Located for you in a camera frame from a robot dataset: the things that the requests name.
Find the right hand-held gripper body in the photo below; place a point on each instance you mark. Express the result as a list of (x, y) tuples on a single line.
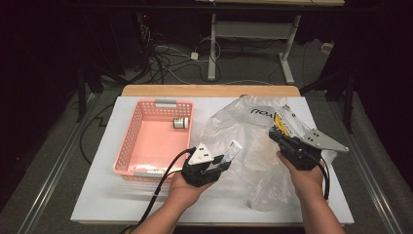
[(302, 151)]

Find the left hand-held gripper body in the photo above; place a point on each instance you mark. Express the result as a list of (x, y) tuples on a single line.
[(199, 162)]

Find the clear plastic smiley bag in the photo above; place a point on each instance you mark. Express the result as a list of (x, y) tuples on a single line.
[(256, 152)]

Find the small green and white jar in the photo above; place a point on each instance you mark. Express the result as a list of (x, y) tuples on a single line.
[(180, 123)]

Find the pink plastic basket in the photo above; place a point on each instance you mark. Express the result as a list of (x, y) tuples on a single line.
[(152, 143)]

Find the person's right hand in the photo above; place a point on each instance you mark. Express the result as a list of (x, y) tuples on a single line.
[(308, 182)]

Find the person's left hand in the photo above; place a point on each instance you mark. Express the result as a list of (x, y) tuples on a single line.
[(183, 191)]

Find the black metal stand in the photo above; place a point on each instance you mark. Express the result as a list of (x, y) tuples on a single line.
[(81, 97), (348, 100)]

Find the white table board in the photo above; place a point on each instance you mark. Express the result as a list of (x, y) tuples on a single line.
[(104, 195)]

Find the white power adapter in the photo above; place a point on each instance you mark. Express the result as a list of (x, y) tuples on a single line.
[(194, 56)]

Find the white-legged desk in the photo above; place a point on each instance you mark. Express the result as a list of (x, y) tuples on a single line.
[(250, 30)]

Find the aluminium floor rail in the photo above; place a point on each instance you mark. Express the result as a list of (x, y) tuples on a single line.
[(55, 172), (373, 175)]

